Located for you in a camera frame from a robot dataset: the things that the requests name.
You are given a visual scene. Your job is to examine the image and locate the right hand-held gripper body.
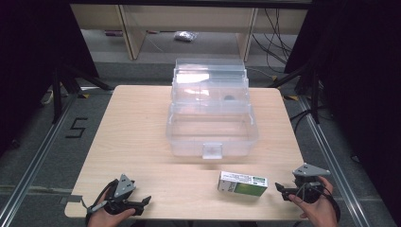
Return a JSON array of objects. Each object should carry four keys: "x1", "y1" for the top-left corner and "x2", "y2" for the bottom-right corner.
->
[{"x1": 291, "y1": 162, "x2": 332, "y2": 204}]

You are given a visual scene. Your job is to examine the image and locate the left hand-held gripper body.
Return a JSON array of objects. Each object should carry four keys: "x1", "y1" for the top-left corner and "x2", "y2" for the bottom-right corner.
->
[{"x1": 103, "y1": 173, "x2": 140, "y2": 217}]

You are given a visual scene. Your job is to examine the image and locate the person's right hand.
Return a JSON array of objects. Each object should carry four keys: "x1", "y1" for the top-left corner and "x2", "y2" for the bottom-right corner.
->
[{"x1": 288, "y1": 175, "x2": 339, "y2": 227}]

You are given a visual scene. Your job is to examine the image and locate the person's left hand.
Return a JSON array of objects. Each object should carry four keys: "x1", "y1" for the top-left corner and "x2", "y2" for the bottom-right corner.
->
[{"x1": 86, "y1": 188, "x2": 137, "y2": 227}]

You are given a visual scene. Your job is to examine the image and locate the green and white carton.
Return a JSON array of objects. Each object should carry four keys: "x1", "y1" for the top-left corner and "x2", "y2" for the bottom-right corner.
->
[{"x1": 217, "y1": 170, "x2": 270, "y2": 198}]

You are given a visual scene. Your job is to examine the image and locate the black metal stand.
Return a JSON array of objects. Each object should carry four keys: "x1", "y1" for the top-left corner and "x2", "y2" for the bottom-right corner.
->
[
  {"x1": 50, "y1": 61, "x2": 115, "y2": 125},
  {"x1": 267, "y1": 58, "x2": 322, "y2": 125}
]

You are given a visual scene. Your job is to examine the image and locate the clear plastic storage box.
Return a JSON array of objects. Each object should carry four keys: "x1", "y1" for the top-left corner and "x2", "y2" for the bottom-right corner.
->
[{"x1": 166, "y1": 57, "x2": 260, "y2": 161}]

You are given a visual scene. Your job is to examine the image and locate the black curtain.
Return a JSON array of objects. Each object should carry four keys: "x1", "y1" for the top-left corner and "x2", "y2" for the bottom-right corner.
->
[
  {"x1": 283, "y1": 0, "x2": 401, "y2": 218},
  {"x1": 0, "y1": 0, "x2": 100, "y2": 159}
]

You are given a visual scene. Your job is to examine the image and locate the crumpled clear plastic bag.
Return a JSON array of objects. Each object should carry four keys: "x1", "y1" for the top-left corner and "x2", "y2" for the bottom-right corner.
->
[{"x1": 172, "y1": 29, "x2": 199, "y2": 44}]

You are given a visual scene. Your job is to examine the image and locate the beige wooden desk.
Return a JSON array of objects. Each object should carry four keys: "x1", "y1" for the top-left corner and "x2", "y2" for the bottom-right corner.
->
[{"x1": 69, "y1": 3, "x2": 309, "y2": 61}]

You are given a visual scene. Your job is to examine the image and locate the aluminium floor rail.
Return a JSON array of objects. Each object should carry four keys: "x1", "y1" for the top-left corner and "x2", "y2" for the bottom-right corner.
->
[
  {"x1": 297, "y1": 95, "x2": 371, "y2": 227},
  {"x1": 0, "y1": 93, "x2": 79, "y2": 227}
]

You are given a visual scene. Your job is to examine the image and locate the left hand-held gripper cable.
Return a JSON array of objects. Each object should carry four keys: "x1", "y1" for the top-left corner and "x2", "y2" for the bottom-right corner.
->
[{"x1": 84, "y1": 179, "x2": 120, "y2": 227}]

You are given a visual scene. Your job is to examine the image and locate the hand-held gripper cable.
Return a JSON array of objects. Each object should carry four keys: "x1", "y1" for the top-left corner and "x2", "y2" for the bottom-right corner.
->
[
  {"x1": 84, "y1": 179, "x2": 120, "y2": 227},
  {"x1": 304, "y1": 181, "x2": 342, "y2": 223}
]

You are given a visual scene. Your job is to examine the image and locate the right hand-held gripper cable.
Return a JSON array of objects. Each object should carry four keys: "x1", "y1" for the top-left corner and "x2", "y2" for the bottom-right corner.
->
[{"x1": 304, "y1": 181, "x2": 342, "y2": 223}]

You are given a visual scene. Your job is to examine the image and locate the black floor cable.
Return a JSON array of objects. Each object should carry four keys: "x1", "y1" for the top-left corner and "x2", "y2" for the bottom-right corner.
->
[{"x1": 288, "y1": 106, "x2": 329, "y2": 134}]

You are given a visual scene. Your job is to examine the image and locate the bundle of black cables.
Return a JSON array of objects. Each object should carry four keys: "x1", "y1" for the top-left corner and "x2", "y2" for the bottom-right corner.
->
[{"x1": 251, "y1": 8, "x2": 299, "y2": 65}]

